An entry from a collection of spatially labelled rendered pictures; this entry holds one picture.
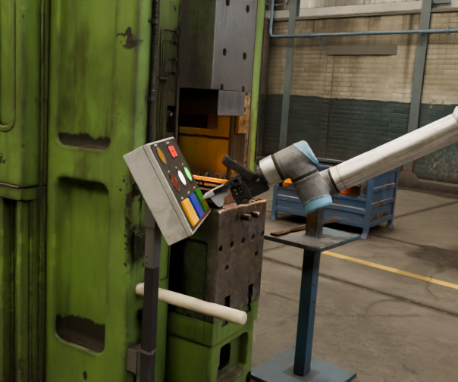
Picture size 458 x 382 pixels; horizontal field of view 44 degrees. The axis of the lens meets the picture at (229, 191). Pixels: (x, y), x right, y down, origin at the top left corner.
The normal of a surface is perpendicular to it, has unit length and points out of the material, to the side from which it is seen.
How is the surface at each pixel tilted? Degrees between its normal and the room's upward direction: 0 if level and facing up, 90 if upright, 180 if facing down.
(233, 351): 90
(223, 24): 90
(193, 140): 90
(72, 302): 90
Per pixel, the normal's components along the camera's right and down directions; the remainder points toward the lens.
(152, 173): -0.11, 0.15
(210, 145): -0.52, 0.11
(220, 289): 0.85, 0.14
